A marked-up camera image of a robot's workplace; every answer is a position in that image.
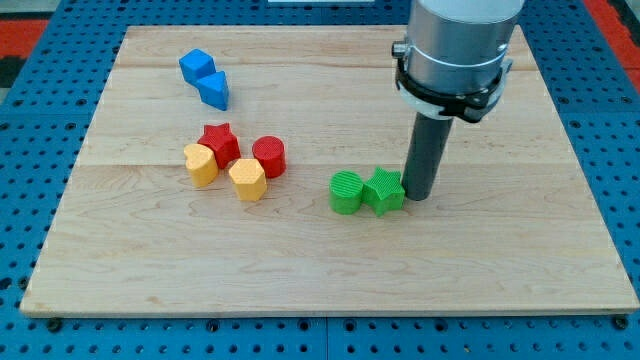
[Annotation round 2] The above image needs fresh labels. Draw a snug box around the yellow hexagon block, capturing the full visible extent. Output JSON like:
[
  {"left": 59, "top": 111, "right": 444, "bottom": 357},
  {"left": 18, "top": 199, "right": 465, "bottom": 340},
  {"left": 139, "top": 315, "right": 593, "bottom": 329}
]
[{"left": 229, "top": 159, "right": 267, "bottom": 201}]

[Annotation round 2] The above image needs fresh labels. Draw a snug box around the green cylinder block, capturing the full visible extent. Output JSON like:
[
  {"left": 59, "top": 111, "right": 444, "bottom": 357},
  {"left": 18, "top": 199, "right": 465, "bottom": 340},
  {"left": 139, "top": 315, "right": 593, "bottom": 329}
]
[{"left": 329, "top": 170, "right": 364, "bottom": 215}]

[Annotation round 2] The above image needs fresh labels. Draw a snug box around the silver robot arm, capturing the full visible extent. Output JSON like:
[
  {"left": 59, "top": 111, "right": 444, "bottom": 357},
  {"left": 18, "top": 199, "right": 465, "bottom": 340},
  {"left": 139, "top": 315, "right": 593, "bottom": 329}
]
[{"left": 392, "top": 0, "right": 524, "bottom": 123}]

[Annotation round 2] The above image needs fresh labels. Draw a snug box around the red star block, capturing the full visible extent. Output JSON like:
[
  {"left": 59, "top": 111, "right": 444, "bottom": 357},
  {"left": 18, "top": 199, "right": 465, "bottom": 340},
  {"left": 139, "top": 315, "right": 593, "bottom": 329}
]
[{"left": 198, "top": 123, "right": 241, "bottom": 169}]

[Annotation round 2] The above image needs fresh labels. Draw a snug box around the blue triangle block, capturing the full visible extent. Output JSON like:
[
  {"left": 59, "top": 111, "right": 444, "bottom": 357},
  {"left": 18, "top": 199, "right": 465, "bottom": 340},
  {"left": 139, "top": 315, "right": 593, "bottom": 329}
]
[{"left": 196, "top": 71, "right": 229, "bottom": 111}]

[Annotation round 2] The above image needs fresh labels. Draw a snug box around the blue cube block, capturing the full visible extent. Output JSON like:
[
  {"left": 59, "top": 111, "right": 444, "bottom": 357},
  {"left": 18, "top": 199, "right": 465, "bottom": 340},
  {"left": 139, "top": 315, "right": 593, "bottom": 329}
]
[{"left": 179, "top": 49, "right": 216, "bottom": 85}]

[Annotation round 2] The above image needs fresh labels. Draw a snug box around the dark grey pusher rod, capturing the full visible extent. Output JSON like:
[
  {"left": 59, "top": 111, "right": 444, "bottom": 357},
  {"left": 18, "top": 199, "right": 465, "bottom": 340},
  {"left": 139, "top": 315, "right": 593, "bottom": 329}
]
[{"left": 402, "top": 113, "right": 453, "bottom": 201}]

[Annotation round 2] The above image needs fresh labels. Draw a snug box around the wooden board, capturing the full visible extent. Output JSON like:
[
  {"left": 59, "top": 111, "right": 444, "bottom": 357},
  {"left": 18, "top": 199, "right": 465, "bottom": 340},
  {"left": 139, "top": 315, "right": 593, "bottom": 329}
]
[{"left": 21, "top": 26, "right": 639, "bottom": 318}]

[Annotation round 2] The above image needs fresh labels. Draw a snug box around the red cylinder block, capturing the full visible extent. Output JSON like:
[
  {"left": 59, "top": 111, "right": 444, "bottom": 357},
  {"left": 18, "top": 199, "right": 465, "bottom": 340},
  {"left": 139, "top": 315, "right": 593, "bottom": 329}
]
[{"left": 252, "top": 136, "right": 286, "bottom": 178}]

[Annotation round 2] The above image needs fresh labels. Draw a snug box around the yellow heart block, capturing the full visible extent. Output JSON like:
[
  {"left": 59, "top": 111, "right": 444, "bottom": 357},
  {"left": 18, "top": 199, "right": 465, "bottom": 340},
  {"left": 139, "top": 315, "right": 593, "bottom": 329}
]
[{"left": 183, "top": 143, "right": 219, "bottom": 188}]

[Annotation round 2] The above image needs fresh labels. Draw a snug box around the green star block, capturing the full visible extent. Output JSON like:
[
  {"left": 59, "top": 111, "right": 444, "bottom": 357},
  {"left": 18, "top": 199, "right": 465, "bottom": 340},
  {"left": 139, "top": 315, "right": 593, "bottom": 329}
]
[{"left": 362, "top": 167, "right": 405, "bottom": 217}]

